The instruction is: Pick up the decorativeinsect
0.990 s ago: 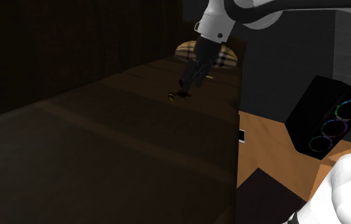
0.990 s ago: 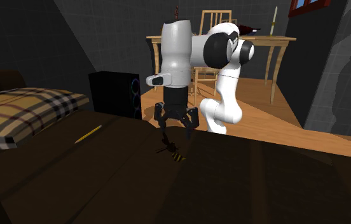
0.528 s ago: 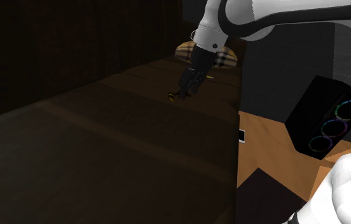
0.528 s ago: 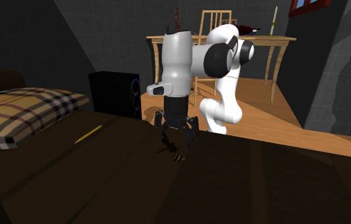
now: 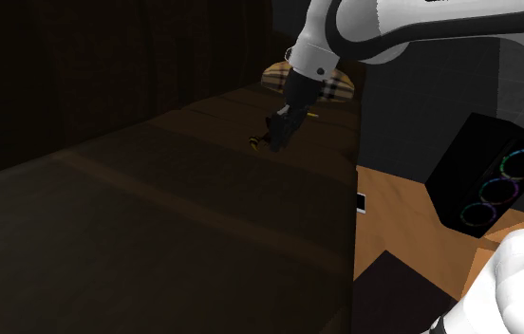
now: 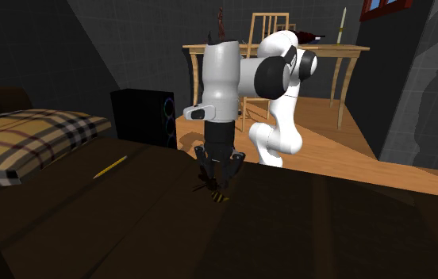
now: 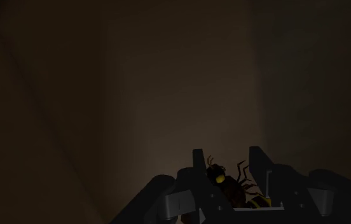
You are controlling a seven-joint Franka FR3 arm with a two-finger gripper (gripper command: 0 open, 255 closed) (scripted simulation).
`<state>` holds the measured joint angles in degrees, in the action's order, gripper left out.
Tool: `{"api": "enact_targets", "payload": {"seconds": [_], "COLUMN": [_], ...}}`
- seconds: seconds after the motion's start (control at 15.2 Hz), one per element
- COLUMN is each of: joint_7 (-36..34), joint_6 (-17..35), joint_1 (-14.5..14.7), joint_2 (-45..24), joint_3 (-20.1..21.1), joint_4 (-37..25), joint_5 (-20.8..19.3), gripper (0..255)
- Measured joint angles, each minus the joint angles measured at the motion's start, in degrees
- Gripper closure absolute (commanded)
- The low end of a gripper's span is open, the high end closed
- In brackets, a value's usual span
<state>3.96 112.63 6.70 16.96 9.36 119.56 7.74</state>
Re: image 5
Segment black computer tower, coloured rings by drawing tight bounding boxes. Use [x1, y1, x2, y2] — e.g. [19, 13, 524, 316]
[423, 111, 524, 240]

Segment yellow and black tool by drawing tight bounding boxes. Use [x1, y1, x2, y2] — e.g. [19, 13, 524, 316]
[248, 111, 320, 153]

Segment tan plaid pillow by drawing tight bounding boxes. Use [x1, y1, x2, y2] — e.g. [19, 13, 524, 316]
[260, 60, 357, 104]

